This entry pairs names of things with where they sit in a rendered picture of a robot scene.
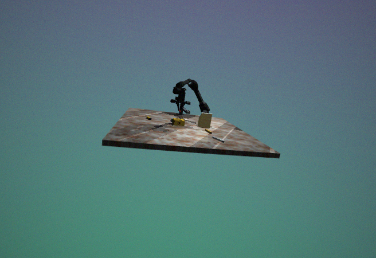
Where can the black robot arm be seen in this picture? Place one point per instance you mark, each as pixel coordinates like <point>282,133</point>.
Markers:
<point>194,86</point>

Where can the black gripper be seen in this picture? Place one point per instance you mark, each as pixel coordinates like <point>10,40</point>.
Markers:
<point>180,100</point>

